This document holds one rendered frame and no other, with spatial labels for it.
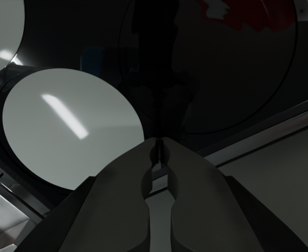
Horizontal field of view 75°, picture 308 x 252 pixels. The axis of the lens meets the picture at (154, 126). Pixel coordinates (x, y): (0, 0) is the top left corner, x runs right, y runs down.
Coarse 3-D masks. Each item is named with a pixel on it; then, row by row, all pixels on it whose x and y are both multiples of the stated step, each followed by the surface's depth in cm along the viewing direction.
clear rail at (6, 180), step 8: (0, 168) 16; (0, 176) 16; (8, 176) 16; (0, 184) 16; (8, 184) 16; (16, 184) 17; (8, 192) 17; (16, 192) 17; (24, 192) 17; (24, 200) 17; (32, 200) 17; (32, 208) 17; (40, 208) 18; (40, 216) 18
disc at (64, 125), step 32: (32, 96) 13; (64, 96) 13; (96, 96) 13; (32, 128) 14; (64, 128) 14; (96, 128) 14; (128, 128) 14; (32, 160) 15; (64, 160) 15; (96, 160) 15
